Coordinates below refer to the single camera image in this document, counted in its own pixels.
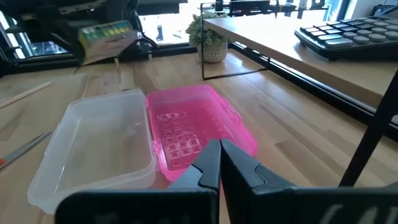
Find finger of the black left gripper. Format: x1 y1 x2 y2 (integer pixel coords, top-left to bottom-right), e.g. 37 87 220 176
63 29 86 66

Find red handled scissors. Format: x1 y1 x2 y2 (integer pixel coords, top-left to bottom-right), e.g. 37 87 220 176
0 131 53 171

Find wooden shelf black metal frame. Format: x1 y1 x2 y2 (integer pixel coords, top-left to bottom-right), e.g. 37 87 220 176
200 1 398 187

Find clear pencil box pink lid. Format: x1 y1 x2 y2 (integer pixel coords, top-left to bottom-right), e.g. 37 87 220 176
27 83 259 215

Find black calculator grey keys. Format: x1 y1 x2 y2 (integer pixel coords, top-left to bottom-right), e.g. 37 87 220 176
294 15 398 62

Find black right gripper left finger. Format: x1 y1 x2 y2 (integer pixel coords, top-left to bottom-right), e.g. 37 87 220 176
55 139 222 224

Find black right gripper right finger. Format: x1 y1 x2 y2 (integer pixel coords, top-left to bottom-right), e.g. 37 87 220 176
220 138 398 224

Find flat wooden ruler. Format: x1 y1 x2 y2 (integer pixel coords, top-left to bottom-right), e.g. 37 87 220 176
0 81 53 109

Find green yellow crayon box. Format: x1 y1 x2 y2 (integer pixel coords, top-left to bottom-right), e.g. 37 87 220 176
77 20 138 66

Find green plant in patterned pot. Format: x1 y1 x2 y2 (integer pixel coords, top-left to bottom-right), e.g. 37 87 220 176
185 11 233 64

